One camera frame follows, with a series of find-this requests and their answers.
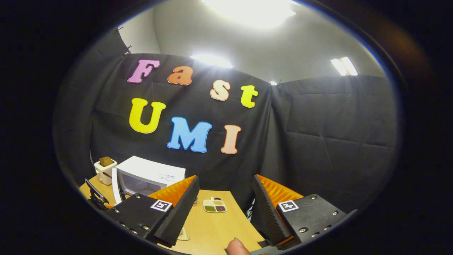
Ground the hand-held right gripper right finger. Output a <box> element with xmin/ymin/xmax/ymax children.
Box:
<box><xmin>250</xmin><ymin>174</ymin><xmax>359</xmax><ymax>249</ymax></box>

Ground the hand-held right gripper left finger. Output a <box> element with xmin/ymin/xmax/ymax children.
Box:
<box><xmin>105</xmin><ymin>175</ymin><xmax>201</xmax><ymax>248</ymax></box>

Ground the white microwave oven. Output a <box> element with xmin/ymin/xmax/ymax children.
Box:
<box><xmin>111</xmin><ymin>156</ymin><xmax>187</xmax><ymax>206</ymax></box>

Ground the white toaster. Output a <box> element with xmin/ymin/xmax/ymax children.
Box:
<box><xmin>93</xmin><ymin>159</ymin><xmax>118</xmax><ymax>186</ymax></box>

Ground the white divided bean plate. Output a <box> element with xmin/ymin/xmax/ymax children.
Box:
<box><xmin>202</xmin><ymin>197</ymin><xmax>227</xmax><ymax>213</ymax></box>

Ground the black backdrop cloth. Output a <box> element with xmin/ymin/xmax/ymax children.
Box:
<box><xmin>53</xmin><ymin>30</ymin><xmax>400</xmax><ymax>220</ymax></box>

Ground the narrow ceiling light panel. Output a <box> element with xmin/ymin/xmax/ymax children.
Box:
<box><xmin>190</xmin><ymin>54</ymin><xmax>234</xmax><ymax>69</ymax></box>

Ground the double ceiling light panel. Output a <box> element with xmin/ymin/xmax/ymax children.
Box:
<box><xmin>330</xmin><ymin>57</ymin><xmax>359</xmax><ymax>77</ymax></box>

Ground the large ceiling light panel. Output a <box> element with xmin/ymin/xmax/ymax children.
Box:
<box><xmin>201</xmin><ymin>0</ymin><xmax>297</xmax><ymax>29</ymax></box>

